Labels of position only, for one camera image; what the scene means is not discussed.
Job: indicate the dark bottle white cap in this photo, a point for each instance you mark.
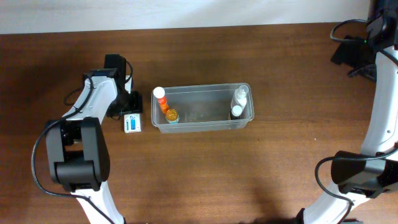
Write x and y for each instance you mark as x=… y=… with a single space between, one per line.
x=235 y=112

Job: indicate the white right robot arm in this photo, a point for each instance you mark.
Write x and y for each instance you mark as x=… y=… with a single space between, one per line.
x=358 y=178

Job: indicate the white Panadol box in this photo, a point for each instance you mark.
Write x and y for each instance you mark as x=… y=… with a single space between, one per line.
x=132 y=123

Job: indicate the orange effervescent tablet tube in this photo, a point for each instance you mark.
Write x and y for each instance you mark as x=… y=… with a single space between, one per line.
x=159 y=94

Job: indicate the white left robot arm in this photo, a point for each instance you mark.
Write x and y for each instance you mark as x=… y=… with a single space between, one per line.
x=77 y=153

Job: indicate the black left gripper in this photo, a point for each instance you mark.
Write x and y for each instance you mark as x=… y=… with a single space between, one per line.
x=134 y=101

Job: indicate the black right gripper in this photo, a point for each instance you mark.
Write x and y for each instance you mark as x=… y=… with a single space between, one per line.
x=344 y=51

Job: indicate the clear plastic container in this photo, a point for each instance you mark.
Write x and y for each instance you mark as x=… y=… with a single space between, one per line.
x=202 y=108

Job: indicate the gold lid small jar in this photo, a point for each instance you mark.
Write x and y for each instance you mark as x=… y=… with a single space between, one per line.
x=172 y=116

